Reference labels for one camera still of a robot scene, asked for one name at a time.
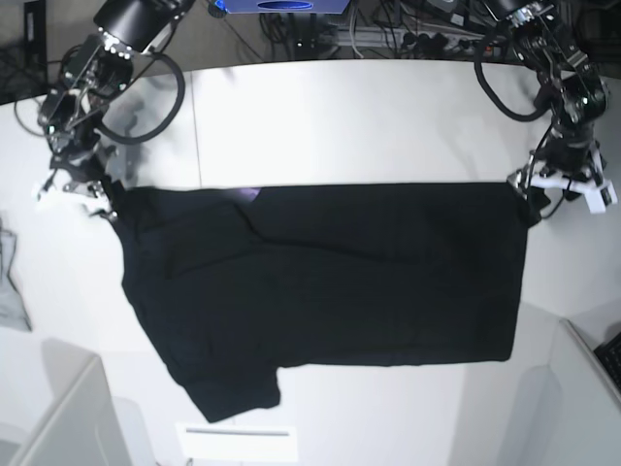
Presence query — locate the white right partition panel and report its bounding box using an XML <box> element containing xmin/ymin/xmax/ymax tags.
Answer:
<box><xmin>504</xmin><ymin>317</ymin><xmax>621</xmax><ymax>466</ymax></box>

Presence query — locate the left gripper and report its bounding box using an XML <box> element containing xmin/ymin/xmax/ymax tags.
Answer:
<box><xmin>507</xmin><ymin>126</ymin><xmax>605</xmax><ymax>218</ymax></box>

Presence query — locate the white slotted table plate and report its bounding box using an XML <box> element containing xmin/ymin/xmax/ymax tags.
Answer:
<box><xmin>176</xmin><ymin>423</ymin><xmax>299</xmax><ymax>463</ymax></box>

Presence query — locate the white power strip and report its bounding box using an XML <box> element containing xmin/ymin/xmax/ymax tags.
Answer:
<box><xmin>321</xmin><ymin>25</ymin><xmax>483</xmax><ymax>58</ymax></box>

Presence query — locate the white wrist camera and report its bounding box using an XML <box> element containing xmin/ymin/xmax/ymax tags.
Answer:
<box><xmin>584</xmin><ymin>182</ymin><xmax>618</xmax><ymax>215</ymax></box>
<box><xmin>32</xmin><ymin>180</ymin><xmax>57</xmax><ymax>210</ymax></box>

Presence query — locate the blue box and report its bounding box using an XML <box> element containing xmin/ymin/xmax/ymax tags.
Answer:
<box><xmin>219</xmin><ymin>0</ymin><xmax>349</xmax><ymax>15</ymax></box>

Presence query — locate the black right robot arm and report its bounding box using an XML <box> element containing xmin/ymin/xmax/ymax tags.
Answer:
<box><xmin>22</xmin><ymin>1</ymin><xmax>194</xmax><ymax>222</ymax></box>

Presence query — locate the black T-shirt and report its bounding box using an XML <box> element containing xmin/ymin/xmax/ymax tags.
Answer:
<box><xmin>112</xmin><ymin>183</ymin><xmax>538</xmax><ymax>422</ymax></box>

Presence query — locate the white partition panel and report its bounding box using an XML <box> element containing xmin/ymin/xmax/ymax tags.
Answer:
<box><xmin>1</xmin><ymin>340</ymin><xmax>157</xmax><ymax>465</ymax></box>
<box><xmin>504</xmin><ymin>317</ymin><xmax>621</xmax><ymax>466</ymax></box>

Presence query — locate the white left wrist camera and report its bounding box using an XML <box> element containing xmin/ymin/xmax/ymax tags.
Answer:
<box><xmin>584</xmin><ymin>182</ymin><xmax>618</xmax><ymax>215</ymax></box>

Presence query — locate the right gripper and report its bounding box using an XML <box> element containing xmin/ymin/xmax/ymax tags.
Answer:
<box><xmin>48</xmin><ymin>142</ymin><xmax>124</xmax><ymax>221</ymax></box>

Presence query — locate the white left partition panel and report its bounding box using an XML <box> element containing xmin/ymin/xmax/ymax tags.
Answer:
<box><xmin>1</xmin><ymin>340</ymin><xmax>157</xmax><ymax>465</ymax></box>

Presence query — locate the black keyboard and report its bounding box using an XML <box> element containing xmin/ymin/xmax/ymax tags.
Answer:
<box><xmin>595</xmin><ymin>334</ymin><xmax>621</xmax><ymax>389</ymax></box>

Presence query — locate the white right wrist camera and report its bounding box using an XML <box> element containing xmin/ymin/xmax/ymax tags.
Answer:
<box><xmin>32</xmin><ymin>180</ymin><xmax>57</xmax><ymax>210</ymax></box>

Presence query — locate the grey cloth at table edge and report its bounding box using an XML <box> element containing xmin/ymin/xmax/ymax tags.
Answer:
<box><xmin>1</xmin><ymin>226</ymin><xmax>32</xmax><ymax>332</ymax></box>

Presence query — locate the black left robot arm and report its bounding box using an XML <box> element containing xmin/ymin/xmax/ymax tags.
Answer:
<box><xmin>474</xmin><ymin>1</ymin><xmax>618</xmax><ymax>223</ymax></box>

